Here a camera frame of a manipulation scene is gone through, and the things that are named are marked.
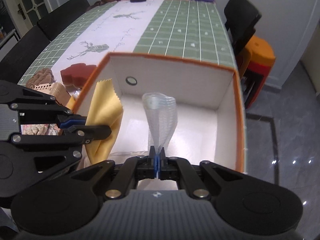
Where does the beige patterned packet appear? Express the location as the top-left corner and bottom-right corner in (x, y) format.
(32, 81), (72, 108)

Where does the brown knitted plush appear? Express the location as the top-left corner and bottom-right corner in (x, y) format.
(26, 68), (56, 88)

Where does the red sponge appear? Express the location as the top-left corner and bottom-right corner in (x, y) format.
(61, 64), (97, 88)

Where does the yellow snack packet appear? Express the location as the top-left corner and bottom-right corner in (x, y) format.
(65, 96), (76, 110)

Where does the translucent white plastic bag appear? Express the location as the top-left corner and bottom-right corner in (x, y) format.
(142, 92), (178, 154)

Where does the stack of orange plastic stools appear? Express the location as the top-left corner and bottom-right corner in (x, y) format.
(236, 35), (276, 109)

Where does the orange and white cardboard box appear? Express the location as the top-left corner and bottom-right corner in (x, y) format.
(71, 52), (248, 174)

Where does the yellow cloth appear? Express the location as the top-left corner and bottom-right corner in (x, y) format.
(85, 79), (124, 165)

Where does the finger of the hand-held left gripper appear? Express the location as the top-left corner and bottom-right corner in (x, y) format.
(8, 125), (112, 181)
(10, 81), (87, 129)

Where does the door with glass panels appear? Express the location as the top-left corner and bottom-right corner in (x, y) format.
(10, 0), (50, 28)

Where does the cream knitted cloth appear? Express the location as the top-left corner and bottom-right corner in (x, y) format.
(22, 124), (60, 135)

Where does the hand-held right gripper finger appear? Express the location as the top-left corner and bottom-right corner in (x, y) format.
(71, 146), (158, 201)
(157, 147), (244, 200)

